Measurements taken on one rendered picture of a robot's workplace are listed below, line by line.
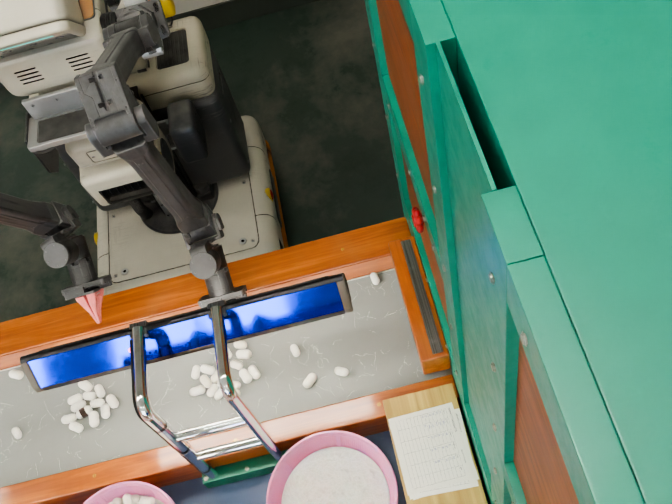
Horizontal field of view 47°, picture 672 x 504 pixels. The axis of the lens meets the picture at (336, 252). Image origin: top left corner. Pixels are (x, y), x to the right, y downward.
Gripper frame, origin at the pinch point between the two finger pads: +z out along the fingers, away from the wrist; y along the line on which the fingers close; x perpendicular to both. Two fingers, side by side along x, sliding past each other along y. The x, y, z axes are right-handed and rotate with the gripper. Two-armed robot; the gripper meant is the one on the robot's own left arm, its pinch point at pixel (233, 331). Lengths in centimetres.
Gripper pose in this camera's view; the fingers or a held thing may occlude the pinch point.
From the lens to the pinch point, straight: 176.2
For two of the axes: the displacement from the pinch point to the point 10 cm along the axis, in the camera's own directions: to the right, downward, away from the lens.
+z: 2.6, 9.6, 1.4
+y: 9.7, -2.5, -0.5
